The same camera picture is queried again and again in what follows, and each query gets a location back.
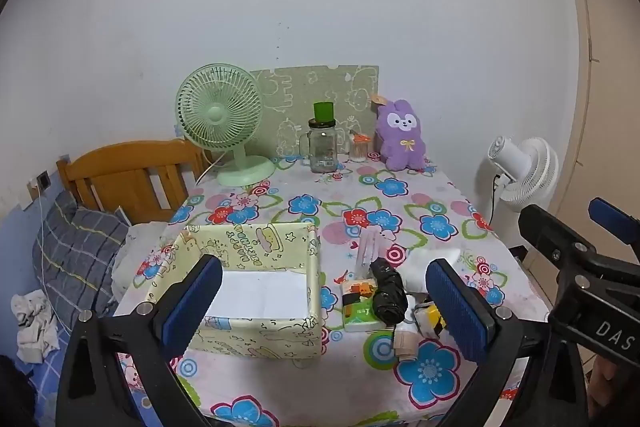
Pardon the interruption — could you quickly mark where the wooden bed headboard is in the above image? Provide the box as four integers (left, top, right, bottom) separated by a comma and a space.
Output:
56, 138, 211, 225

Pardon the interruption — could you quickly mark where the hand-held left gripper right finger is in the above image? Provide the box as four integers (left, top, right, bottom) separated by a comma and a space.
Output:
425, 258, 551, 427

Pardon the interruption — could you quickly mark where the pink paper packet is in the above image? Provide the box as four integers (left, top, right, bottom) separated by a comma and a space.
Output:
392, 327, 421, 360

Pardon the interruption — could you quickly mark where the blue checked bed sheet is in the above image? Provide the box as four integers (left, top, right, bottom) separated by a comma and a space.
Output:
0, 207, 151, 427

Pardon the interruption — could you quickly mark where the white floor fan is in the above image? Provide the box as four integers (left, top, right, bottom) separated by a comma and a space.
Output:
487, 136, 560, 228

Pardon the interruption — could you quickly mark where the green cartoon print board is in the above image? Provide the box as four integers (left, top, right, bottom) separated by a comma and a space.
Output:
248, 66, 380, 158

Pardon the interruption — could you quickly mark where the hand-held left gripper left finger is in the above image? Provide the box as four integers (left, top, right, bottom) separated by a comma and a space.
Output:
56, 254, 224, 427

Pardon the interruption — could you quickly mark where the beige wooden door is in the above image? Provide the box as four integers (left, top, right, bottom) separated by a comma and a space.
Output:
550, 0, 640, 258

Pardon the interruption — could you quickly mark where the green tissue packet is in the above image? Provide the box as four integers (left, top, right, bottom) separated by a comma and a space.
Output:
341, 279, 383, 333

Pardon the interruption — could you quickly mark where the black fan cable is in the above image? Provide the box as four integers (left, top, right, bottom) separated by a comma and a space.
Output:
491, 176, 502, 228

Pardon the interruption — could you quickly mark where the glass jar with handle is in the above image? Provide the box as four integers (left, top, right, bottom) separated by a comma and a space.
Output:
299, 119, 341, 174

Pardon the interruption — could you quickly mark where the yellow and black item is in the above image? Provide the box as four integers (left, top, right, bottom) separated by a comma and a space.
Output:
414, 302, 446, 338

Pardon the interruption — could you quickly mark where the yellow cartoon print box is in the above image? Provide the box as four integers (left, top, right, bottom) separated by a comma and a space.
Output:
145, 222, 322, 360

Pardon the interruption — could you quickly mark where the floral tablecloth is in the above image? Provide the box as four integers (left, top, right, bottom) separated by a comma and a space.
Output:
112, 154, 556, 427

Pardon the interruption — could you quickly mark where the black umbrella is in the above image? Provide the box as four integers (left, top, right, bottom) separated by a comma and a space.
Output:
369, 258, 408, 325

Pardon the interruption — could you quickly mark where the grey plaid pillow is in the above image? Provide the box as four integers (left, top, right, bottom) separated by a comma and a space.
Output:
32, 192, 131, 328

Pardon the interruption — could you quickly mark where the purple plush bunny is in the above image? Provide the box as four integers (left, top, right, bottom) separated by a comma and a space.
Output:
371, 93, 427, 172

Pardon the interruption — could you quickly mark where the clear plastic tube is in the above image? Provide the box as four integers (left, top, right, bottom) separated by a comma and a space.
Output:
354, 229, 383, 280

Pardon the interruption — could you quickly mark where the white crumpled cloth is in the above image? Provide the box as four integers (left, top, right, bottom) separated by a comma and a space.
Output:
11, 291, 61, 364

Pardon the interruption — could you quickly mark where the white plastic bag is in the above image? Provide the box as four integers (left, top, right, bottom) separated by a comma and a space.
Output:
400, 247, 461, 293

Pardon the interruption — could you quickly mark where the white bed cover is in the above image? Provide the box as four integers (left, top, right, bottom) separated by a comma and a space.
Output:
112, 222, 171, 298

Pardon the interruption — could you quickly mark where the cotton swab jar orange lid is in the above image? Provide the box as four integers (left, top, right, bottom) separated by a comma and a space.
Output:
350, 134, 371, 162

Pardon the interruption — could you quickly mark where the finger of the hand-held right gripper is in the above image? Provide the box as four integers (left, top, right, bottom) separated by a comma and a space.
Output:
588, 198, 640, 258
518, 204, 608, 280

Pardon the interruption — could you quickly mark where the green desk fan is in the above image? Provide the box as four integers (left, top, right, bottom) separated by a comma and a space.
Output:
175, 63, 276, 188

